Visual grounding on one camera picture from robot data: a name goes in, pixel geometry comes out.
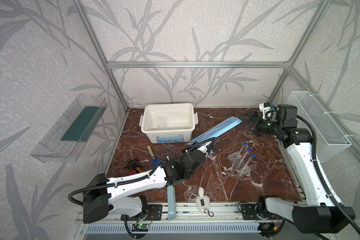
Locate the blue plastic bin lid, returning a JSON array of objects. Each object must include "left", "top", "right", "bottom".
[{"left": 188, "top": 117, "right": 242, "bottom": 146}]

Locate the white plastic storage bin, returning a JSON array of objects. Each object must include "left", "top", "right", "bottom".
[{"left": 139, "top": 103, "right": 199, "bottom": 144}]

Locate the clear test tube rack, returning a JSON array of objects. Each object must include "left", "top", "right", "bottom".
[{"left": 228, "top": 152, "right": 256, "bottom": 177}]

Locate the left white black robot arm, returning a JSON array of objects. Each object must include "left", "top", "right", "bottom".
[{"left": 68, "top": 145, "right": 213, "bottom": 224}]

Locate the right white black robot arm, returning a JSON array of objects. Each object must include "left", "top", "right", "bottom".
[{"left": 239, "top": 105, "right": 360, "bottom": 238}]

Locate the light blue standing block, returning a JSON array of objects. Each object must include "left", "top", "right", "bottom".
[{"left": 167, "top": 186, "right": 176, "bottom": 221}]

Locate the white plastic squeeze bottle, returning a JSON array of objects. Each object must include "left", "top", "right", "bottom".
[{"left": 195, "top": 187, "right": 211, "bottom": 212}]

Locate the green circuit board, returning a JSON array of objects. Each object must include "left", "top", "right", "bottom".
[{"left": 131, "top": 223, "right": 150, "bottom": 232}]

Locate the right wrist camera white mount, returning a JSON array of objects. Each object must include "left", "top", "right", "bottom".
[{"left": 259, "top": 102, "right": 276, "bottom": 120}]

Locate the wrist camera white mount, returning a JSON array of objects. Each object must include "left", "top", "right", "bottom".
[
  {"left": 259, "top": 102, "right": 276, "bottom": 120},
  {"left": 202, "top": 141, "right": 216, "bottom": 155}
]

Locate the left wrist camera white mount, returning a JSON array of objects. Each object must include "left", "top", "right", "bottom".
[{"left": 202, "top": 141, "right": 216, "bottom": 155}]

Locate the blue garden trowel wooden handle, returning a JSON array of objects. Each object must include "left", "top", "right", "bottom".
[{"left": 147, "top": 146, "right": 162, "bottom": 168}]

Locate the aluminium front rail frame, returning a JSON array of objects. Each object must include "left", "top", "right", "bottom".
[{"left": 74, "top": 201, "right": 319, "bottom": 224}]

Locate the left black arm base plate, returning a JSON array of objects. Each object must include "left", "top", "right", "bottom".
[{"left": 121, "top": 204, "right": 163, "bottom": 222}]

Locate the white wire mesh basket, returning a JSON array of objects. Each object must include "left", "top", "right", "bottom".
[{"left": 285, "top": 91, "right": 352, "bottom": 162}]

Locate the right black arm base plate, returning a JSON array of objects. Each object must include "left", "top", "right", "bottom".
[{"left": 239, "top": 203, "right": 269, "bottom": 221}]

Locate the clear acrylic wall shelf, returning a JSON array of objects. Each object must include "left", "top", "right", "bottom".
[{"left": 30, "top": 94, "right": 108, "bottom": 163}]

